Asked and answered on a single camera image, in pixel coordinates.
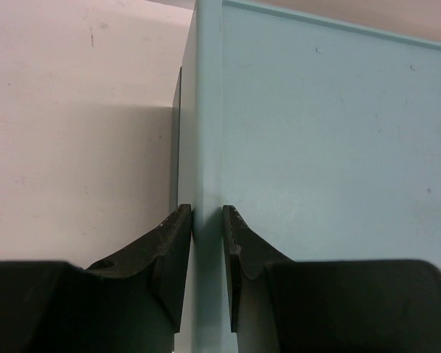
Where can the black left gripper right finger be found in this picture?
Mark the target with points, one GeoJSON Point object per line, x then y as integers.
{"type": "Point", "coordinates": [279, 305]}

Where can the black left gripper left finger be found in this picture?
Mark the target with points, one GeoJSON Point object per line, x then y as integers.
{"type": "Point", "coordinates": [130, 301]}

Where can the teal drawer box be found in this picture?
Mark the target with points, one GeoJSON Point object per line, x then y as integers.
{"type": "Point", "coordinates": [326, 136]}

